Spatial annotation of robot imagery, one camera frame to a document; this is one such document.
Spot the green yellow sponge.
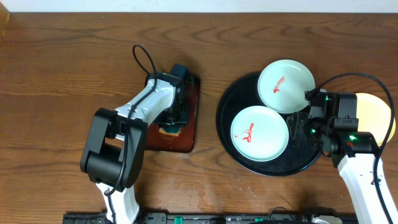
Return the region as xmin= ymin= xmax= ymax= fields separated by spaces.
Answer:
xmin=159 ymin=126 xmax=180 ymax=137

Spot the light green plate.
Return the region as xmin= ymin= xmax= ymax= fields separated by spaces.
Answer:
xmin=230 ymin=106 xmax=289 ymax=162
xmin=257 ymin=59 xmax=315 ymax=114

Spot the yellow plate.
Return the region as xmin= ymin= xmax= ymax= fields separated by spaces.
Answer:
xmin=356 ymin=93 xmax=391 ymax=146

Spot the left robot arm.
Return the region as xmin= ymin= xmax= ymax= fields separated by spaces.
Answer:
xmin=80 ymin=71 xmax=198 ymax=223

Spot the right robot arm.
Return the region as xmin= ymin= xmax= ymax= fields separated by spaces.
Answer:
xmin=287 ymin=90 xmax=397 ymax=223

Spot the rectangular brown water tray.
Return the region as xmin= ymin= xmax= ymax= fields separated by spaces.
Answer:
xmin=146 ymin=75 xmax=200 ymax=153

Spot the round black tray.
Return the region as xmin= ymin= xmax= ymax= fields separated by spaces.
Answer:
xmin=216 ymin=72 xmax=320 ymax=177

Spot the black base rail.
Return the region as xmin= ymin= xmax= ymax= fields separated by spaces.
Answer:
xmin=62 ymin=207 xmax=359 ymax=224

